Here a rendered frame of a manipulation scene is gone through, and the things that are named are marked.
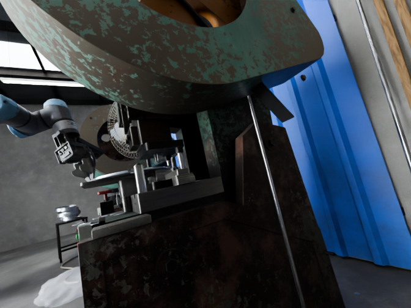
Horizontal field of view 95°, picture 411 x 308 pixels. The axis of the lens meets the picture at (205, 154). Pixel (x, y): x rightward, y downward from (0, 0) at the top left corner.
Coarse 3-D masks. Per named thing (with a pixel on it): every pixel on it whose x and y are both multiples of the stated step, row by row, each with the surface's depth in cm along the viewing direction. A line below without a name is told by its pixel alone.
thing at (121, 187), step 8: (120, 176) 68; (128, 176) 69; (80, 184) 63; (88, 184) 63; (96, 184) 66; (104, 184) 72; (120, 184) 70; (128, 184) 71; (120, 192) 70; (128, 192) 70; (136, 192) 71; (120, 200) 75; (128, 200) 69; (128, 208) 69
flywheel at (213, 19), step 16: (144, 0) 51; (160, 0) 53; (176, 0) 56; (192, 0) 59; (208, 0) 62; (224, 0) 66; (240, 0) 70; (176, 16) 54; (192, 16) 57; (208, 16) 64; (224, 16) 64
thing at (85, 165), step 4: (84, 160) 70; (88, 160) 71; (84, 164) 69; (88, 164) 70; (80, 168) 66; (84, 168) 68; (88, 168) 69; (92, 168) 70; (88, 172) 69; (92, 172) 70; (92, 176) 70
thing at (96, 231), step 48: (240, 144) 74; (288, 144) 85; (240, 192) 69; (288, 192) 78; (96, 240) 45; (144, 240) 50; (192, 240) 56; (240, 240) 63; (96, 288) 43; (144, 288) 48; (192, 288) 53; (240, 288) 59; (288, 288) 68; (336, 288) 78
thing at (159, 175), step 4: (156, 172) 74; (160, 172) 75; (164, 172) 75; (168, 172) 76; (152, 176) 79; (156, 176) 74; (160, 176) 74; (164, 176) 75; (152, 180) 80; (156, 180) 74; (160, 180) 74
